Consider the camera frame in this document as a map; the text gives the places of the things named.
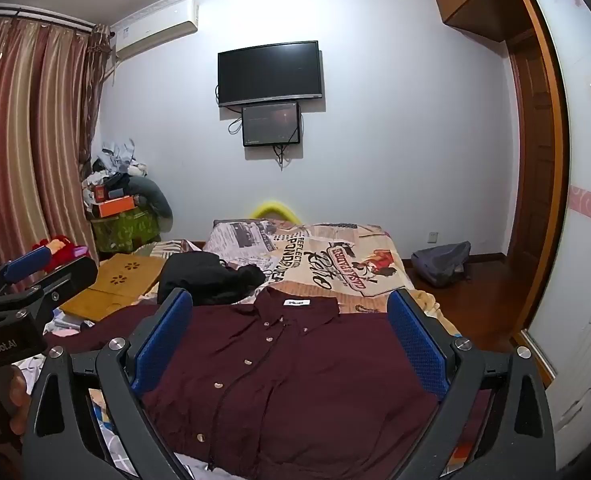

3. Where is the maroon button-up shirt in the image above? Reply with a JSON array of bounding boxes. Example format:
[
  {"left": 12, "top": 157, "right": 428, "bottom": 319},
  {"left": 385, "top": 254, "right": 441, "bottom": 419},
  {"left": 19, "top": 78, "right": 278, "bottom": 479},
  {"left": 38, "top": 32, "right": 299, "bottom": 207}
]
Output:
[{"left": 45, "top": 286, "right": 496, "bottom": 480}]

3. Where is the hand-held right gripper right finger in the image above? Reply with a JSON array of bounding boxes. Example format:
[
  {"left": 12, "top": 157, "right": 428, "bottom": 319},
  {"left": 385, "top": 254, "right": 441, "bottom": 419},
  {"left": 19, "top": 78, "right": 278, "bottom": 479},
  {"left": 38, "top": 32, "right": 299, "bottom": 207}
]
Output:
[{"left": 385, "top": 289, "right": 556, "bottom": 480}]

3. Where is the frosted sliding wardrobe door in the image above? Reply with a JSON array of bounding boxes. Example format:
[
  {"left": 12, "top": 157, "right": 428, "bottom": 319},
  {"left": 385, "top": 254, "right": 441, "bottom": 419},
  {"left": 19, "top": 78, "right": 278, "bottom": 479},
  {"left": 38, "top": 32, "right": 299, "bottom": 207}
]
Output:
[{"left": 505, "top": 0, "right": 591, "bottom": 386}]

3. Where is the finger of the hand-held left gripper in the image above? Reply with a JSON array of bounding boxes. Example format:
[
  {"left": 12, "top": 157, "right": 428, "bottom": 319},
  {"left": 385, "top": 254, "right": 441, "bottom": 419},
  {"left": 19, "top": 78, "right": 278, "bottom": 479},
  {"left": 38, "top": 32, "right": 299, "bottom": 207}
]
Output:
[
  {"left": 0, "top": 257, "right": 98, "bottom": 331},
  {"left": 0, "top": 247, "right": 53, "bottom": 301}
]

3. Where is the printed blanket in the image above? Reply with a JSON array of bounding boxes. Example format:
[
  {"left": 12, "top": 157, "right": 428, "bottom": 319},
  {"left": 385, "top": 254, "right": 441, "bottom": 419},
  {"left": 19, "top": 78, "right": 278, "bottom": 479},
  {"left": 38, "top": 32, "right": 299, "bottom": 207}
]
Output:
[{"left": 202, "top": 217, "right": 416, "bottom": 316}]

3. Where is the bamboo lap desk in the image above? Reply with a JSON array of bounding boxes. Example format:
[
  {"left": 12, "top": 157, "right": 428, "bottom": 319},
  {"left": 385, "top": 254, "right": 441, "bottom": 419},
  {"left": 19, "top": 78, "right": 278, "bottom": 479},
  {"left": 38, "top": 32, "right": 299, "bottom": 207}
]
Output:
[{"left": 59, "top": 254, "right": 171, "bottom": 320}]

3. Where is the beige fleece blanket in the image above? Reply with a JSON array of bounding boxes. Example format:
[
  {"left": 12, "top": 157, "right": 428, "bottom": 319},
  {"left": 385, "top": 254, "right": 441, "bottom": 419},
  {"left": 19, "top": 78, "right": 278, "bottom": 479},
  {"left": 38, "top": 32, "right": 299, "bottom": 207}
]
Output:
[{"left": 415, "top": 287, "right": 463, "bottom": 338}]

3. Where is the small black monitor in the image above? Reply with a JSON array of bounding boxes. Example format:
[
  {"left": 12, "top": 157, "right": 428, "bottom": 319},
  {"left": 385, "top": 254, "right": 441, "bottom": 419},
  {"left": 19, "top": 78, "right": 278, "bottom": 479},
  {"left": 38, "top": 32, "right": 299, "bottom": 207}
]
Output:
[{"left": 241, "top": 102, "right": 303, "bottom": 148}]

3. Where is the striped brown curtain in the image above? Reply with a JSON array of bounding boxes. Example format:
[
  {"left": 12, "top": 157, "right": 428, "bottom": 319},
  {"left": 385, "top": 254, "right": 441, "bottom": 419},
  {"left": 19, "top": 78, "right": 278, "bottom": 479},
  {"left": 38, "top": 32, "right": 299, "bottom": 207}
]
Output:
[{"left": 0, "top": 17, "right": 113, "bottom": 281}]

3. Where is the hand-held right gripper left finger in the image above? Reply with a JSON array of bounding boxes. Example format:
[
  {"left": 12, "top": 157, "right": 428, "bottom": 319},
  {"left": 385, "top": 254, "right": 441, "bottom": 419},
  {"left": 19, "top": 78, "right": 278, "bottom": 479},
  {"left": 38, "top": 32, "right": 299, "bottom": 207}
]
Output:
[{"left": 22, "top": 287, "right": 196, "bottom": 480}]

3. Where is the yellow ring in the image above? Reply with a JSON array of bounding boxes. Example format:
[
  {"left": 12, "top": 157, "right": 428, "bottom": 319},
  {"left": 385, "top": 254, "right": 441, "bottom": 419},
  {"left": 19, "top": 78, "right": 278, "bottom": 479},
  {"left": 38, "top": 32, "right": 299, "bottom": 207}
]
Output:
[{"left": 252, "top": 201, "right": 299, "bottom": 222}]

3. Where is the grey backpack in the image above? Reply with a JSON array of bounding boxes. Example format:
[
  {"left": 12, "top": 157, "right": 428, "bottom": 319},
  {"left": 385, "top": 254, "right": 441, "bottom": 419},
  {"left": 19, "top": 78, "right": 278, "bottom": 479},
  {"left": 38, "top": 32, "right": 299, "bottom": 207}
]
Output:
[{"left": 410, "top": 241, "right": 472, "bottom": 288}]

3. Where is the white curtain rail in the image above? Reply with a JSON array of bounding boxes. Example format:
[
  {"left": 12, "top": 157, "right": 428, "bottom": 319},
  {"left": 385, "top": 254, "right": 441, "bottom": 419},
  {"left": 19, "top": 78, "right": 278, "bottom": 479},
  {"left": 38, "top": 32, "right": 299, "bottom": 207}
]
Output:
[{"left": 0, "top": 4, "right": 98, "bottom": 31}]

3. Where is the white air conditioner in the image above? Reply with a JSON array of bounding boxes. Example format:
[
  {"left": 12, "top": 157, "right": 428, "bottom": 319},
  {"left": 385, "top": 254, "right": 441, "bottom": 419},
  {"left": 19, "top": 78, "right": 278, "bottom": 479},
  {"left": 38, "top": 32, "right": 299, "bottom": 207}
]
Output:
[{"left": 112, "top": 0, "right": 201, "bottom": 61}]

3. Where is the black wall television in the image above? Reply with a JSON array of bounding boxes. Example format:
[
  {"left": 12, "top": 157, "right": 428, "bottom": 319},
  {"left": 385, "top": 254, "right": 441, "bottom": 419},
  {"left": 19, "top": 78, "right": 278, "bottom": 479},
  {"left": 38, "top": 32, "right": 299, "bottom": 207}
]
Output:
[{"left": 217, "top": 40, "right": 324, "bottom": 109}]

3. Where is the wooden overhead cabinet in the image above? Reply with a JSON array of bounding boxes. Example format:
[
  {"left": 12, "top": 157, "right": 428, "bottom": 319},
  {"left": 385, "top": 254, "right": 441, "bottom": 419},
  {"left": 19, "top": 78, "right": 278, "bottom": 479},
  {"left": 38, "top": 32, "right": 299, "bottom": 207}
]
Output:
[{"left": 430, "top": 0, "right": 521, "bottom": 43}]

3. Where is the pile of clutter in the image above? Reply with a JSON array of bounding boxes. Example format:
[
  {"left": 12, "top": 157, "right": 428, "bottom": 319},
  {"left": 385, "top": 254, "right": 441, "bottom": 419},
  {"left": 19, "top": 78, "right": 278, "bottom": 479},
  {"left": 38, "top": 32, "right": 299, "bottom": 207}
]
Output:
[{"left": 80, "top": 140, "right": 148, "bottom": 206}]

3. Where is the grey cushion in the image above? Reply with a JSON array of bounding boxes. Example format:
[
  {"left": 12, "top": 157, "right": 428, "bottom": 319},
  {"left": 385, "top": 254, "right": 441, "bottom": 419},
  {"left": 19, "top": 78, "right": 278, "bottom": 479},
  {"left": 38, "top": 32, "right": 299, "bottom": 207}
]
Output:
[{"left": 135, "top": 175, "right": 173, "bottom": 221}]

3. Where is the red plush toy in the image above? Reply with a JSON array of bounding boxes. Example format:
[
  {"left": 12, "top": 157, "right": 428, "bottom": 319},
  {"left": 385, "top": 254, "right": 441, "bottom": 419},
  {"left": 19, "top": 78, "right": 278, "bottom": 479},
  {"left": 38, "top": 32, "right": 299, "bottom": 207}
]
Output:
[{"left": 31, "top": 234, "right": 88, "bottom": 273}]

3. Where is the colourful cartoon bedsheet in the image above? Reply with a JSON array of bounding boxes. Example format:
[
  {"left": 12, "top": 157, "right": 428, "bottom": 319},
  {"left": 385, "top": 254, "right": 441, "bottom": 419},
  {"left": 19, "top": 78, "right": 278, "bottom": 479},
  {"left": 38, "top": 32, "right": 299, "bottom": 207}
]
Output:
[{"left": 18, "top": 305, "right": 141, "bottom": 480}]

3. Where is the person's left hand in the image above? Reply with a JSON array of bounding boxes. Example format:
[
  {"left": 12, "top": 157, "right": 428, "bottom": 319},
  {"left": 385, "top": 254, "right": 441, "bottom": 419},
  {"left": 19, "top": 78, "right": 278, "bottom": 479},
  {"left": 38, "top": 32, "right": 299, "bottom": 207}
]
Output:
[{"left": 8, "top": 366, "right": 32, "bottom": 436}]

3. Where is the black garment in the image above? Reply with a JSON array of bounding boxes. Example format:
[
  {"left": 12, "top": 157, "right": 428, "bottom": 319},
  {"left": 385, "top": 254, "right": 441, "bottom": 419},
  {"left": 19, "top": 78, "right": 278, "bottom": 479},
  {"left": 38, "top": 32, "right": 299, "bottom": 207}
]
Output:
[{"left": 158, "top": 251, "right": 267, "bottom": 307}]

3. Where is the orange box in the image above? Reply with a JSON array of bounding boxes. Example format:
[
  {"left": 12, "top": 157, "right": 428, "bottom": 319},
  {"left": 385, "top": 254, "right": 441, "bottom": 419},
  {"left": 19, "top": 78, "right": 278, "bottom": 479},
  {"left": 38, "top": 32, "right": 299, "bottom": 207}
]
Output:
[{"left": 98, "top": 195, "right": 138, "bottom": 218}]

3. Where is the white plastic cabinet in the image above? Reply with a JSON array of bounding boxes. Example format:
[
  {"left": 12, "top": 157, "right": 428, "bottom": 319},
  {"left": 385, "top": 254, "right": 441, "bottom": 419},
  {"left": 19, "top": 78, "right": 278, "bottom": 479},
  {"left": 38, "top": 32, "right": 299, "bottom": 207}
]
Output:
[{"left": 545, "top": 290, "right": 591, "bottom": 461}]

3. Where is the brown wooden door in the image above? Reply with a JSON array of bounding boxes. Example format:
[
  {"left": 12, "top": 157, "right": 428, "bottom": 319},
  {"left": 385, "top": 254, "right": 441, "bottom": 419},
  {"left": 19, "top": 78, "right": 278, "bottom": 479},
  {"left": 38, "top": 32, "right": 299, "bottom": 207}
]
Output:
[{"left": 508, "top": 30, "right": 559, "bottom": 266}]

